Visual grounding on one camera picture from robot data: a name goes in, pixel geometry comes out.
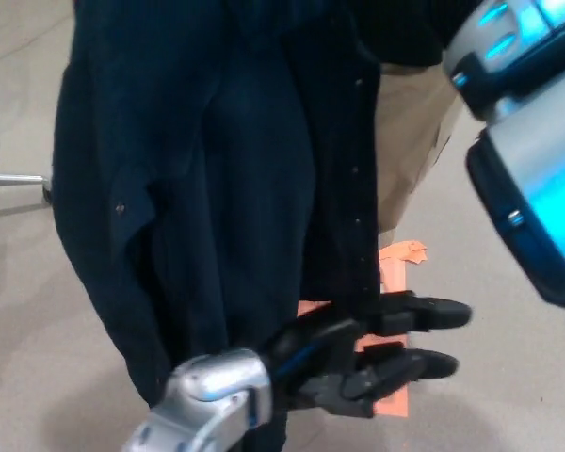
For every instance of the orange floor tape square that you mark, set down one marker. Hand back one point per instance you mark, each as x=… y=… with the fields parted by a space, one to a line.
x=391 y=278

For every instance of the robot right silver arm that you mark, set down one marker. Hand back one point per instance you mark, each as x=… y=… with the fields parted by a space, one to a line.
x=522 y=188

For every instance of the dark teal coat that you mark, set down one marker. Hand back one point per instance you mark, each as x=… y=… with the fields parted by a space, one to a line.
x=216 y=141

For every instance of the khaki cargo trousers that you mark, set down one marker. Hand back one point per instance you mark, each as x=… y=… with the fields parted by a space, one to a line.
x=405 y=141

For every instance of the black sweater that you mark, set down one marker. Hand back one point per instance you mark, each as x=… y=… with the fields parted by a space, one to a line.
x=405 y=33

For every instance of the chair leg with caster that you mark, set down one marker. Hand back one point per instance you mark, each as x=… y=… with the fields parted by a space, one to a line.
x=9 y=179

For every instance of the robot left black hand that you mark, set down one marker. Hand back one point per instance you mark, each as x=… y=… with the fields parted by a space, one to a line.
x=339 y=376

